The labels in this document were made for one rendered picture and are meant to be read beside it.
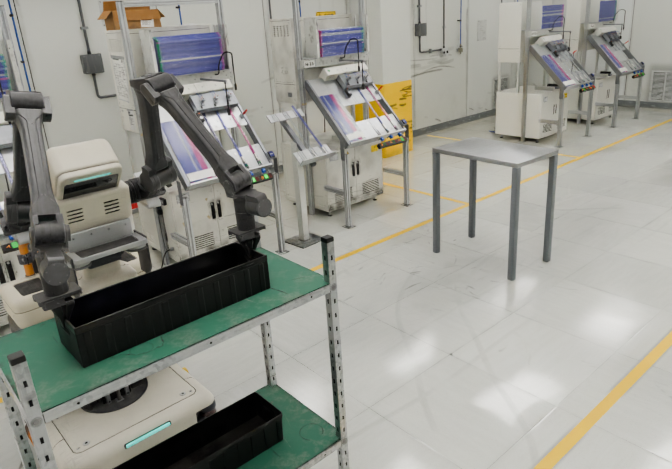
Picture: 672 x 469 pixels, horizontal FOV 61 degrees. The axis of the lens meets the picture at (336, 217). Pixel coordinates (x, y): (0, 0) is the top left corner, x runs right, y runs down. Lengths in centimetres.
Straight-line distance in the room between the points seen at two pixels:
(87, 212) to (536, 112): 637
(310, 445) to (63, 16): 440
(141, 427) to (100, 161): 105
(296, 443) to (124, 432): 71
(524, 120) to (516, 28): 114
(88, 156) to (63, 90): 357
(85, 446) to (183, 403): 38
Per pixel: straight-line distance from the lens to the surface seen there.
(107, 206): 212
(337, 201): 512
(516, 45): 778
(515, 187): 371
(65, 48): 559
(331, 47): 508
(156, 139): 198
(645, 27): 1041
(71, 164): 201
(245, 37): 636
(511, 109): 789
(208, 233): 442
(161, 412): 250
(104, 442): 245
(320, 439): 212
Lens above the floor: 174
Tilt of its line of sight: 20 degrees down
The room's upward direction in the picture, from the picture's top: 4 degrees counter-clockwise
